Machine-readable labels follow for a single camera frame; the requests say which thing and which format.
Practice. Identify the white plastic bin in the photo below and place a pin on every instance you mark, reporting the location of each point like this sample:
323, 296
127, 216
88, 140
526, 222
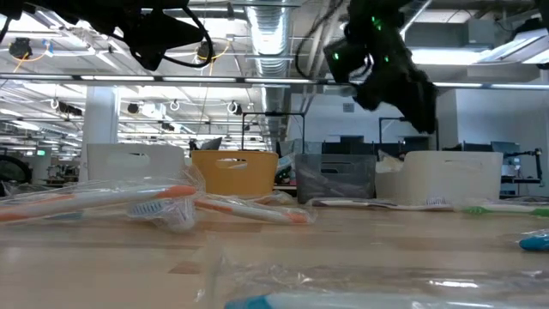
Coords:
450, 184
171, 171

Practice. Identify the blue white toothbrush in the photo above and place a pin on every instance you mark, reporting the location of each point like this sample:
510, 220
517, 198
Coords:
534, 244
146, 208
343, 301
285, 165

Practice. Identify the ceiling light panel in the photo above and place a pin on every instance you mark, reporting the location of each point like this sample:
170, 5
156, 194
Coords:
454, 56

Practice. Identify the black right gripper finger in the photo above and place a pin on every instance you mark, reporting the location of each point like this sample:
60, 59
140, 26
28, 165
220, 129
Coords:
422, 118

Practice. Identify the green white wrapped toothbrush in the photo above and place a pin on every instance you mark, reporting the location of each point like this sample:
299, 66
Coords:
476, 210

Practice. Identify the square wall vent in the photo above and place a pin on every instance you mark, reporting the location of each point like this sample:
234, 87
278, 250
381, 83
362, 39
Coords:
348, 107

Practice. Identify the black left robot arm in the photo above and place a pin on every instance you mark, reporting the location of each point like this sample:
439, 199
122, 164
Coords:
86, 10

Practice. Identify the grey translucent plastic bin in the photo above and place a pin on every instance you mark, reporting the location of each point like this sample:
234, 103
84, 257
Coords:
364, 189

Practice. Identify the purple white toothbrush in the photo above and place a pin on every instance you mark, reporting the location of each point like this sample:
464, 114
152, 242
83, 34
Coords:
351, 203
182, 221
326, 180

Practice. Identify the computer monitor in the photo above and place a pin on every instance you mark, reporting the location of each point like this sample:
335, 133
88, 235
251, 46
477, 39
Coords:
510, 163

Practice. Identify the smooth silver ceiling duct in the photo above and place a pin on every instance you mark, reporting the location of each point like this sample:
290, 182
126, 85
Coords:
418, 10

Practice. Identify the LED light bar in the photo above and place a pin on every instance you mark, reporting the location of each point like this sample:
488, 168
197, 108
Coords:
214, 80

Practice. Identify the white column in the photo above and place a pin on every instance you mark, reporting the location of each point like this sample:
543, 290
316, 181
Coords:
100, 124

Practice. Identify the black round hoop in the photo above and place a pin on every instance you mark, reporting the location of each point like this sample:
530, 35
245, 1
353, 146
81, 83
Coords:
26, 165

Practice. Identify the corrugated silver ceiling duct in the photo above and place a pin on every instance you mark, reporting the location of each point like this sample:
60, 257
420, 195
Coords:
270, 43

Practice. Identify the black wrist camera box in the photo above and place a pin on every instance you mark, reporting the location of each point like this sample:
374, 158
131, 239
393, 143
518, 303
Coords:
343, 60

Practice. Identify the grey tilted monitor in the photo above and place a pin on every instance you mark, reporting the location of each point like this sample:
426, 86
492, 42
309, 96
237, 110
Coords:
212, 143

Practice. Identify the yellow plastic bin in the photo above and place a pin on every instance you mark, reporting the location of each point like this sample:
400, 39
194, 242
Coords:
257, 180

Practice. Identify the green exit sign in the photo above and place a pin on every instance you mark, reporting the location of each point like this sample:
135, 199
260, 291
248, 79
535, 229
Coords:
41, 152

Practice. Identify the black station frame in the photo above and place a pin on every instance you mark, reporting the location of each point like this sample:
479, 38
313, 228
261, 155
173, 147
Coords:
274, 114
386, 119

